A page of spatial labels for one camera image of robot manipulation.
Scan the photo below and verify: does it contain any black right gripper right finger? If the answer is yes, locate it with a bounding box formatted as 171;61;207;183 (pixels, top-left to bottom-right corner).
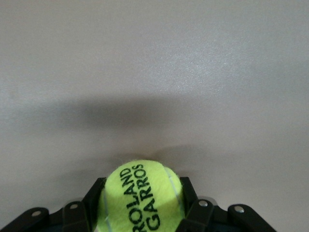
176;176;276;232

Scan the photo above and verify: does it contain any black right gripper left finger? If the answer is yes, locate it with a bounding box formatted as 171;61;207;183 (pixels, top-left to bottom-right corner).
0;177;107;232

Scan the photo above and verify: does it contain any yellow Roland Garros tennis ball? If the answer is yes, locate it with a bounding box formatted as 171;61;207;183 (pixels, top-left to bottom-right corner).
98;158;185;232

